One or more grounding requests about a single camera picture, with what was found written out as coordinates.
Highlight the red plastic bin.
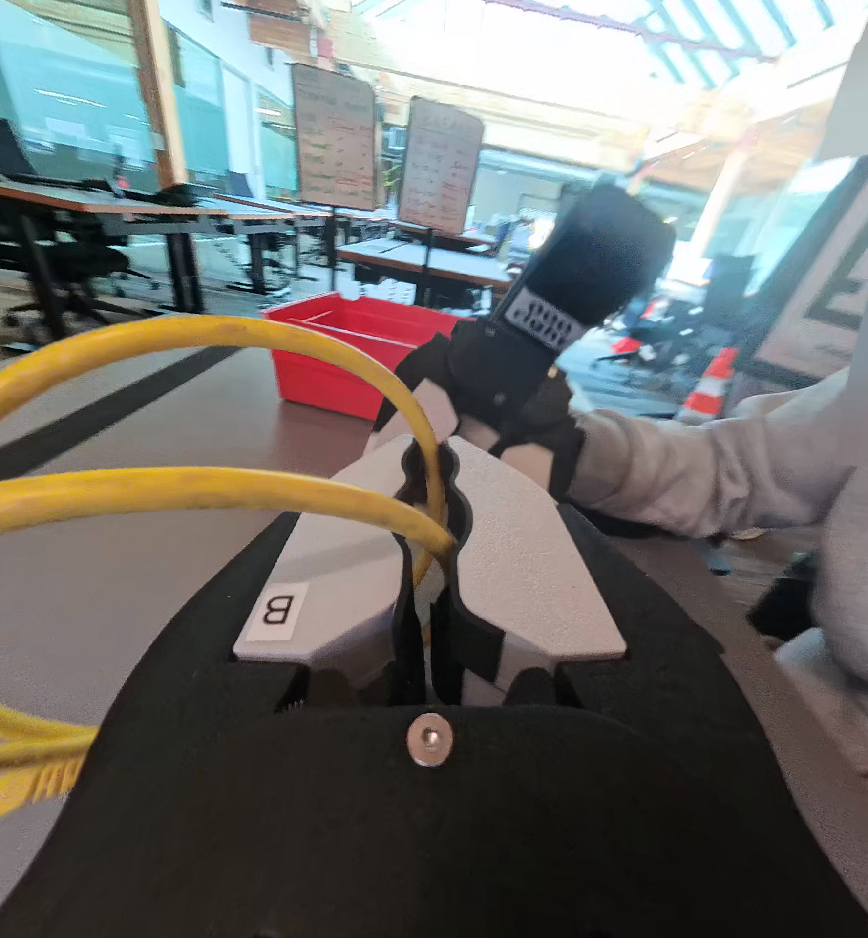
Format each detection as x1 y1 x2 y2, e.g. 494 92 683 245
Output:
261 292 473 424

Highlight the wooden office desk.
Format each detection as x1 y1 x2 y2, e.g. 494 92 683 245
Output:
0 176 227 340
335 234 517 310

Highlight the black office chair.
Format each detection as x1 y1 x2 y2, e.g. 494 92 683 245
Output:
1 220 161 332

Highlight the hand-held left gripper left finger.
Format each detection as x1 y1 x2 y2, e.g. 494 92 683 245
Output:
232 434 425 671

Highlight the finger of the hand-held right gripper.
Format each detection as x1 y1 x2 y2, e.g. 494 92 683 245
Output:
364 377 462 455

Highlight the yellow cable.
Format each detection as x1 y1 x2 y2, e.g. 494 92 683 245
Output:
0 315 458 827

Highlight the framed black white marker poster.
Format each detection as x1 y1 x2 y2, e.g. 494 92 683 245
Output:
752 150 868 384

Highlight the orange traffic cone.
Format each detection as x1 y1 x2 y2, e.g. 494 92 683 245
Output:
676 348 740 426

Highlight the grey desk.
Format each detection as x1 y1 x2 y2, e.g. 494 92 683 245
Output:
0 344 794 938

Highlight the whiteboard on stand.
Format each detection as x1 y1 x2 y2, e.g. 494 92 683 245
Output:
399 97 485 235
291 62 378 213

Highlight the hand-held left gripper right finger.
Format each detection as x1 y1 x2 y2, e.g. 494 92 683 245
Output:
441 436 628 686

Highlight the long black tape strip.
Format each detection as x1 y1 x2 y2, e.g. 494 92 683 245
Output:
0 344 242 486

